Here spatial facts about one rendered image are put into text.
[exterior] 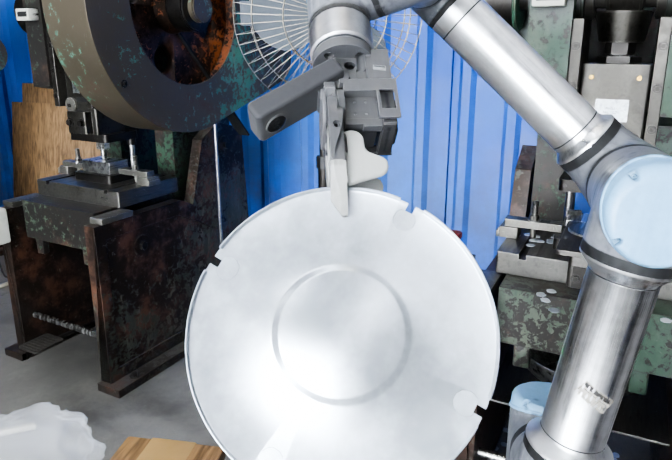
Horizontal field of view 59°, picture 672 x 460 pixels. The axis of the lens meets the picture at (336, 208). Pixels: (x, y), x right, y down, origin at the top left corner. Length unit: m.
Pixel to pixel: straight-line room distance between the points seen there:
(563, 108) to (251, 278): 0.49
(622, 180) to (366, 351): 0.35
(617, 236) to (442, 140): 2.20
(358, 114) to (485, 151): 2.23
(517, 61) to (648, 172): 0.23
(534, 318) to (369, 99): 0.98
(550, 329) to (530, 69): 0.82
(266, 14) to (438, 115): 1.30
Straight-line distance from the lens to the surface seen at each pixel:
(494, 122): 2.83
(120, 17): 1.93
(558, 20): 1.51
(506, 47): 0.86
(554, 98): 0.86
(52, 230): 2.45
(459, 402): 0.57
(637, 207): 0.74
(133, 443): 1.55
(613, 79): 1.54
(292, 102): 0.65
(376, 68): 0.69
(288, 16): 1.85
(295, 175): 3.26
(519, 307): 1.53
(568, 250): 1.40
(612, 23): 1.57
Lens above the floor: 1.21
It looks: 15 degrees down
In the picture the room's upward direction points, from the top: straight up
